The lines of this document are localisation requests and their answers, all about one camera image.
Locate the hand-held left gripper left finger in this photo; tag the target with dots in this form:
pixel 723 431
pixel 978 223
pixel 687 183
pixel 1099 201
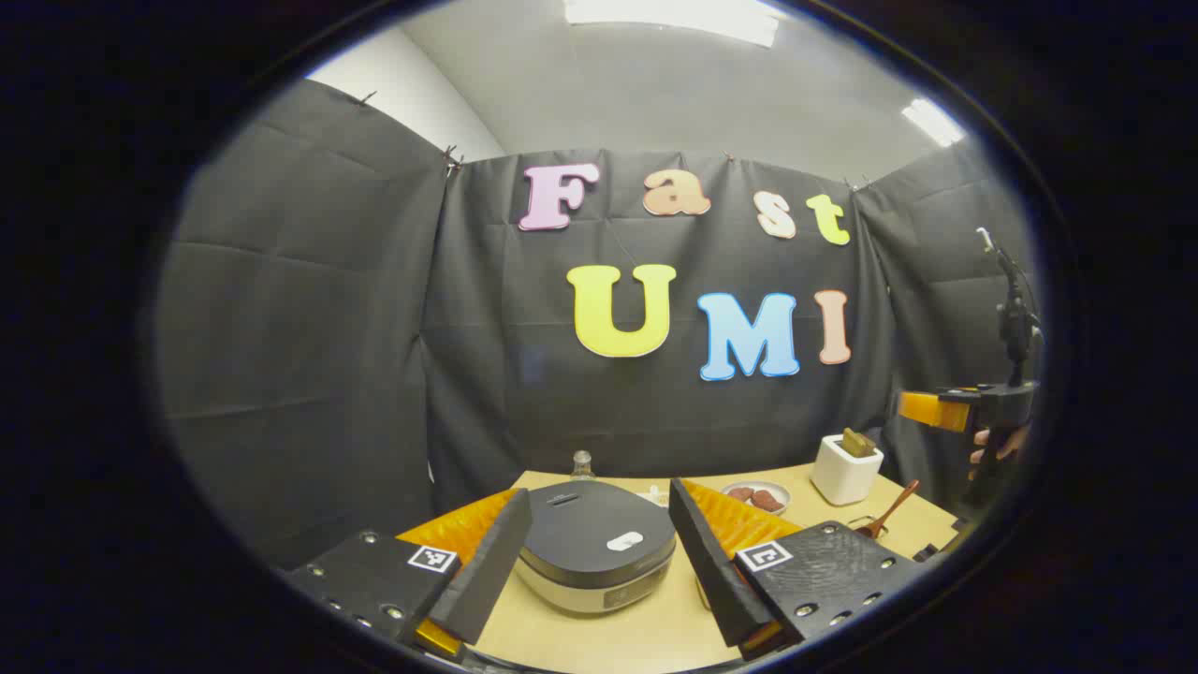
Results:
pixel 487 571

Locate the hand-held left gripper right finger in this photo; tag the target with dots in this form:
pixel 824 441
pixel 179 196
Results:
pixel 711 562

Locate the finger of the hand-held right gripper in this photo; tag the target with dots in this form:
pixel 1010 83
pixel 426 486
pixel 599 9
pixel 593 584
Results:
pixel 927 409

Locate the dark grey rice cooker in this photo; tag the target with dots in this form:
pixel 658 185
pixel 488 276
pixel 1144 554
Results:
pixel 580 524

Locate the brown wooden spoon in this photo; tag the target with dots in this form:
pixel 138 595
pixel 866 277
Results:
pixel 889 510

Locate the round white plate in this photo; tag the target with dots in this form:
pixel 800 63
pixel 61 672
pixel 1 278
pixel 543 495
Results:
pixel 756 510

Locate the red meat piece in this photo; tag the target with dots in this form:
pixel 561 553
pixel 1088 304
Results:
pixel 740 494
pixel 767 501

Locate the brown toast slice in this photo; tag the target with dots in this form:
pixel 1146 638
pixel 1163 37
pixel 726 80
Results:
pixel 856 442

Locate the white divided grain dish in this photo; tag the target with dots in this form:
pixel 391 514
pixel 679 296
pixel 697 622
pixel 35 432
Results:
pixel 657 496

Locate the white toaster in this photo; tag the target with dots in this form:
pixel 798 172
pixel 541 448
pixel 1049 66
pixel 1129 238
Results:
pixel 842 477

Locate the small glass bottle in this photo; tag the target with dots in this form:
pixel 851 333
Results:
pixel 582 466

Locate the small black block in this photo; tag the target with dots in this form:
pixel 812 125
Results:
pixel 925 552

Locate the short ceiling light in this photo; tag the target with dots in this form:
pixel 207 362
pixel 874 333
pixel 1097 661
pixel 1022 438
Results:
pixel 931 122

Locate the black backdrop cloth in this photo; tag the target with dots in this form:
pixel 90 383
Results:
pixel 328 328

